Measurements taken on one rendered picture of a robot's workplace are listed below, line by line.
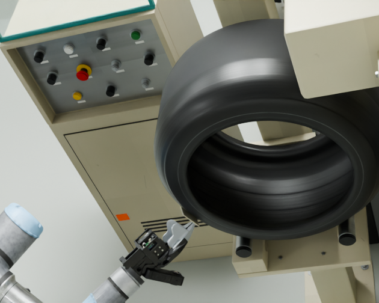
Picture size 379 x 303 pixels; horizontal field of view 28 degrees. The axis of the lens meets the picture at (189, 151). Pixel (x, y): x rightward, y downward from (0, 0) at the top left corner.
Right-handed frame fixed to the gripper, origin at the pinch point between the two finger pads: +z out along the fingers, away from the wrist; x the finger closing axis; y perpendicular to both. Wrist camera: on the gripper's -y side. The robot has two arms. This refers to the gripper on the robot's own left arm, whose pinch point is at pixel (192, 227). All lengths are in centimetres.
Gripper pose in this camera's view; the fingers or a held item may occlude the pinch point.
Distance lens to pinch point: 199.5
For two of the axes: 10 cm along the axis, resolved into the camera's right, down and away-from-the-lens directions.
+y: -5.7, -7.1, -4.1
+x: -3.8, -2.2, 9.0
